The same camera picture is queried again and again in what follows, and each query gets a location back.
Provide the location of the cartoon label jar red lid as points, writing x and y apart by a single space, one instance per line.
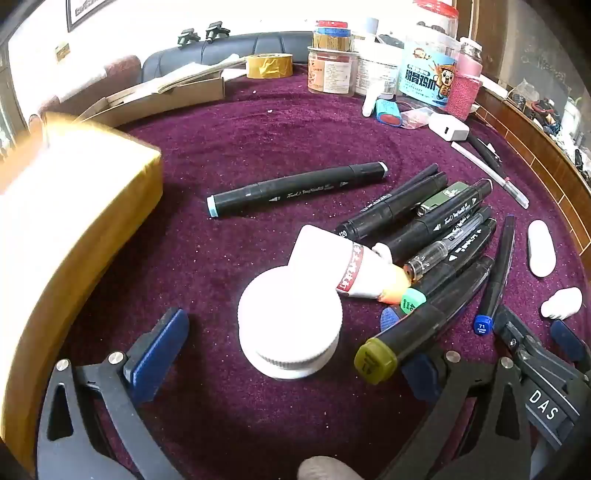
427 64

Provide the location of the jar with blue red lid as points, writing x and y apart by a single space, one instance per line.
333 36

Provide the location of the white plastic jar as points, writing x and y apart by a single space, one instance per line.
376 69

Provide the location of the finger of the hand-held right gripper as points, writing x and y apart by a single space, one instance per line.
515 334
569 342

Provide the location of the clear transparent pen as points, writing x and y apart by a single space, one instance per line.
438 247

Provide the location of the clear plastic cup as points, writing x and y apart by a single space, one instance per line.
379 30

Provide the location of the white charger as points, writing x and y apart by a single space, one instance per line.
449 127

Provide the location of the small white oblong object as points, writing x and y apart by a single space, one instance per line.
561 302

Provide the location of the white pen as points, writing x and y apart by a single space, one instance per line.
489 174

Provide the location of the black marker blue cap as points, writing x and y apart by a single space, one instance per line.
501 267

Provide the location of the dark picture frame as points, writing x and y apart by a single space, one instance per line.
87 11

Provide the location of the white bottle orange cap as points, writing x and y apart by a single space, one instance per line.
341 263

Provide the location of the pink mesh covered jar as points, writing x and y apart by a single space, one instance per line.
464 87

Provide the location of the black marker light-blue cap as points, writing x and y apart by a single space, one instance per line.
295 188

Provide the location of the black marker olive cap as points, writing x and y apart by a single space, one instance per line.
406 334

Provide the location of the clear jar orange label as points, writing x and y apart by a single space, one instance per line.
330 71

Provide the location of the wide white bottle red label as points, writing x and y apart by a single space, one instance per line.
288 318

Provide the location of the gold tape roll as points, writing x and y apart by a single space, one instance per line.
268 65

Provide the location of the black leather sofa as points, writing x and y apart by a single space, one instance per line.
221 50

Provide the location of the white tray with yellow rim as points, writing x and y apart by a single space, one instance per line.
69 221

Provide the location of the black clip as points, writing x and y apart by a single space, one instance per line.
217 32
188 38

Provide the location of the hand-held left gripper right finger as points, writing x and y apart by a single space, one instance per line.
421 376

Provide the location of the brown armchair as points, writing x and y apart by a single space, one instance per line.
117 71

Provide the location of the small clear plastic bag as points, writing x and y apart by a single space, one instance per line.
415 117

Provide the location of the black marker green cap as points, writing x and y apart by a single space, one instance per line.
443 286

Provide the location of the small white tube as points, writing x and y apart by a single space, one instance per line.
371 102

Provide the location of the stack of white papers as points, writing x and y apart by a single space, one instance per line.
198 71

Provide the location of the thin black pen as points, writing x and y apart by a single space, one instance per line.
418 177

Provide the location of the blue battery pack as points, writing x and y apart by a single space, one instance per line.
387 113

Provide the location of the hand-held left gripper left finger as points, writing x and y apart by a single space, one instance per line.
157 355

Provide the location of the white bottle green label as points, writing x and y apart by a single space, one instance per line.
541 249

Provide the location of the brown cardboard box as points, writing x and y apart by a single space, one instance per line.
184 94

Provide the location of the wooden glass cabinet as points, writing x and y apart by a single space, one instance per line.
531 55

